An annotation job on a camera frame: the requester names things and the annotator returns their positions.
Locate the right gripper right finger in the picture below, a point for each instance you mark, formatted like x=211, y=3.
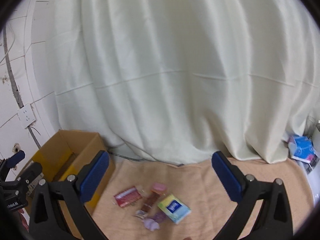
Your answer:
x=274, y=220

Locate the tissue pack yellow blue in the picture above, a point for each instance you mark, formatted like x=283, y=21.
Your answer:
x=174, y=209

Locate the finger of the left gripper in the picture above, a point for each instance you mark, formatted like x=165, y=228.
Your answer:
x=15, y=159
x=30, y=173

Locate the blue tissue package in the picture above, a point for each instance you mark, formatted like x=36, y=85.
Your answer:
x=301, y=148

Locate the beige table cloth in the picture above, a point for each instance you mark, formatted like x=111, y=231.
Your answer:
x=199, y=188

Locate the red cracker packet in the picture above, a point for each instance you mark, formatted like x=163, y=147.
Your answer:
x=127, y=197

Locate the white wall socket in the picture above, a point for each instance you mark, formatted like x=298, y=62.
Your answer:
x=26, y=116

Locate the purple plush toy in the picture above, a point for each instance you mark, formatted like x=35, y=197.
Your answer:
x=152, y=223

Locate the pale green curtain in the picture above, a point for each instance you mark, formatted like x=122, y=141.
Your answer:
x=176, y=80

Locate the cardboard box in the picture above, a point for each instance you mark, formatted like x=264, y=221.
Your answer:
x=66, y=153

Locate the red sausage snack packet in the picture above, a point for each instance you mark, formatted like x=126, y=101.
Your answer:
x=157, y=191

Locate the person's left hand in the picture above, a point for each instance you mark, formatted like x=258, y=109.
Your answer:
x=23, y=219

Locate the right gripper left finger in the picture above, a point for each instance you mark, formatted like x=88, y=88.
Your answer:
x=47, y=220

